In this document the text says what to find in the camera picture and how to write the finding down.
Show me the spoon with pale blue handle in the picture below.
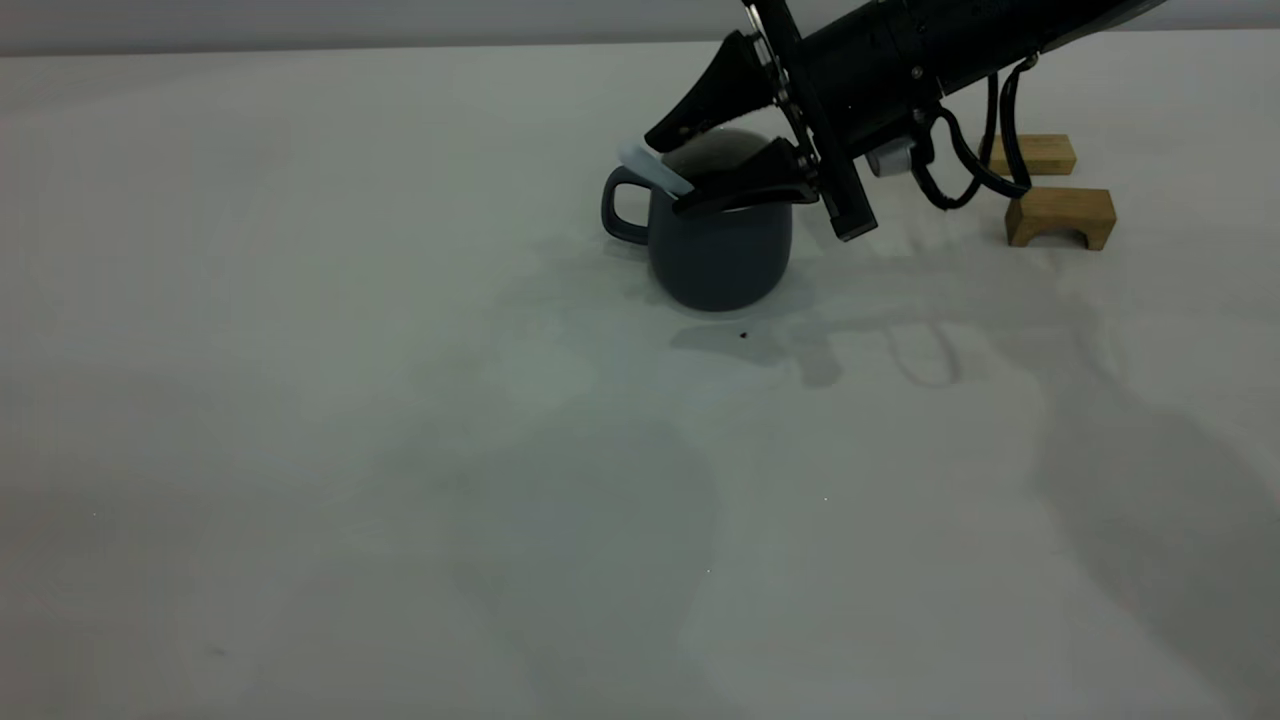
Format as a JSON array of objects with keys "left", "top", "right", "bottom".
[{"left": 618, "top": 143, "right": 697, "bottom": 198}]

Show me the arched wooden block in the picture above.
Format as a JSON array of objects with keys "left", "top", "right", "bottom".
[{"left": 1004, "top": 185, "right": 1117, "bottom": 251}]

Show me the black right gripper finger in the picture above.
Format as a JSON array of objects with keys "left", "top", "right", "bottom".
[
  {"left": 672, "top": 138, "right": 822, "bottom": 217},
  {"left": 645, "top": 30, "right": 782, "bottom": 154}
]

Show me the flat wooden block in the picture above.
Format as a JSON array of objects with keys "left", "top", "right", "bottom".
[{"left": 990, "top": 134, "right": 1078, "bottom": 177}]

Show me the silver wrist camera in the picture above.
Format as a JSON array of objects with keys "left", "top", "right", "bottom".
[{"left": 866, "top": 138, "right": 919, "bottom": 179}]

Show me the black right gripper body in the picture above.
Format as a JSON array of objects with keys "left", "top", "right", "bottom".
[{"left": 745, "top": 0, "right": 947, "bottom": 244}]

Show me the dark grey ceramic mug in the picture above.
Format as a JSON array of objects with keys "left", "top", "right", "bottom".
[{"left": 600, "top": 125, "right": 796, "bottom": 313}]

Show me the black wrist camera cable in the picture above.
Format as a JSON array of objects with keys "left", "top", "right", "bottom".
[{"left": 912, "top": 55, "right": 1036, "bottom": 213}]

